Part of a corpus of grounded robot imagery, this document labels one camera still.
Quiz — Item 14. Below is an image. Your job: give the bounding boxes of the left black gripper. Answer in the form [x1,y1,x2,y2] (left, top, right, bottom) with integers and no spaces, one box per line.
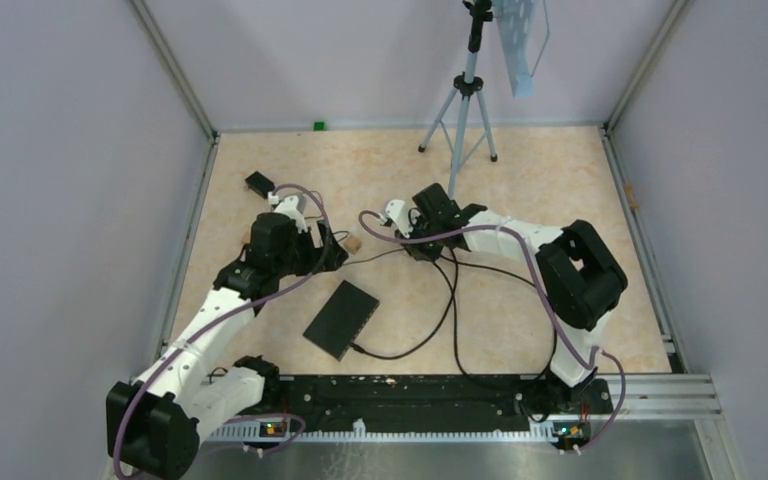
[274,219,347,277]

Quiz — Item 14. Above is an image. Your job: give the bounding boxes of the black network switch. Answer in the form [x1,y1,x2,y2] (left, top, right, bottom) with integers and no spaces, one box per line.
[303,281,380,361]

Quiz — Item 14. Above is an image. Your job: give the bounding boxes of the black power adapter with cord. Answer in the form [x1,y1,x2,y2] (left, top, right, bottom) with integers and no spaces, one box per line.
[244,170,412,268]

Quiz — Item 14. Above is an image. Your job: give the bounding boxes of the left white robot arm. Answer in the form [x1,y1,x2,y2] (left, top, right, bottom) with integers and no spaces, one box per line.
[105,210,348,479]

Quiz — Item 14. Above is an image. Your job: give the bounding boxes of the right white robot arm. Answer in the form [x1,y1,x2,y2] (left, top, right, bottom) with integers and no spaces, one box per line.
[383,183,629,412]

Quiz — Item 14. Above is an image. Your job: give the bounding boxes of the perforated white panel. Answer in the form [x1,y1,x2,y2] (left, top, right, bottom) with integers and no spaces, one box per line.
[493,0,551,99]

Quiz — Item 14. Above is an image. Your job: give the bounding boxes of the wooden cube near switch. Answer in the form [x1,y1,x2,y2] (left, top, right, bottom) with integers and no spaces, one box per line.
[343,236,362,255]

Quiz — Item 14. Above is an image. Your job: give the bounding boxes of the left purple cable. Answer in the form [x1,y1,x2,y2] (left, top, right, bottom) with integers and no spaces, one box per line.
[112,184,334,480]

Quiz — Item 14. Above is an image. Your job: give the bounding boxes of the purple cable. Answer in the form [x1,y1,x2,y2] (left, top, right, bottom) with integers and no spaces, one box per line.
[112,184,334,480]
[357,210,627,455]

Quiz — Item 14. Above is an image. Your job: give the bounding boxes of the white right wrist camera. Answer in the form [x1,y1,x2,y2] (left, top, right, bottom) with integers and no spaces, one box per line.
[384,199,413,238]

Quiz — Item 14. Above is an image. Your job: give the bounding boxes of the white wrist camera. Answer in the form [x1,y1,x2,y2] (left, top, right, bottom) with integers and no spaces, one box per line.
[384,199,413,238]
[267,192,309,233]

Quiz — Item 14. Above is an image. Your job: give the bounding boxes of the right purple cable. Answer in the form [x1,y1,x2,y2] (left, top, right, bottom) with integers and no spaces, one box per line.
[357,210,627,455]

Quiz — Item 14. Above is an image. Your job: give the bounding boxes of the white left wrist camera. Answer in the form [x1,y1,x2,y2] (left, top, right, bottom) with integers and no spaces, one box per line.
[267,192,309,233]

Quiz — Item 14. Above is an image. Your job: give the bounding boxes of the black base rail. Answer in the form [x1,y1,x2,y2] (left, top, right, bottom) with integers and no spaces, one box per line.
[258,374,614,434]

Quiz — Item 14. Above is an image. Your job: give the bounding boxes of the wooden block on frame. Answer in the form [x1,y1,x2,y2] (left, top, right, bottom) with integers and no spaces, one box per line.
[623,183,639,212]

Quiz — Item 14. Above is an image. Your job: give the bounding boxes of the silver camera tripod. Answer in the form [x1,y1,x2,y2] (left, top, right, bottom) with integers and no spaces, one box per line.
[417,0,499,199]

